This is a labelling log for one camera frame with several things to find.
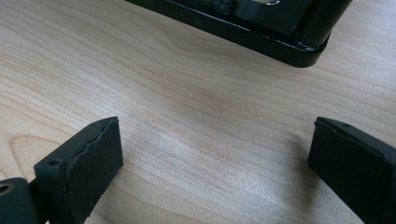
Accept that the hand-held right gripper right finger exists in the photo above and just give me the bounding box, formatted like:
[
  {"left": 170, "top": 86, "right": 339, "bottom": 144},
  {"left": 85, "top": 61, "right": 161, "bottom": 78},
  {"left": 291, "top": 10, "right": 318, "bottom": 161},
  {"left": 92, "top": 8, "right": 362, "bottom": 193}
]
[{"left": 307, "top": 116, "right": 396, "bottom": 224}]

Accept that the red and black two-tier rack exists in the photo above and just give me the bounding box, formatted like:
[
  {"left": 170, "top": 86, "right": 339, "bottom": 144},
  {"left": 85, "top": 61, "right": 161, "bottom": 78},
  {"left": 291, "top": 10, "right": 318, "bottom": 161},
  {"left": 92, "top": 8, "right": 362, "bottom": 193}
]
[{"left": 124, "top": 0, "right": 354, "bottom": 68}]

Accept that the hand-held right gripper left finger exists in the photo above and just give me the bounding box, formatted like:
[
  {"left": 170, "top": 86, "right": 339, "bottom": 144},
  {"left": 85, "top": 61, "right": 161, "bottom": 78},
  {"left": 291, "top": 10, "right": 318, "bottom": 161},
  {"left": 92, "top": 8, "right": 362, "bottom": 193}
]
[{"left": 33, "top": 116, "right": 124, "bottom": 224}]

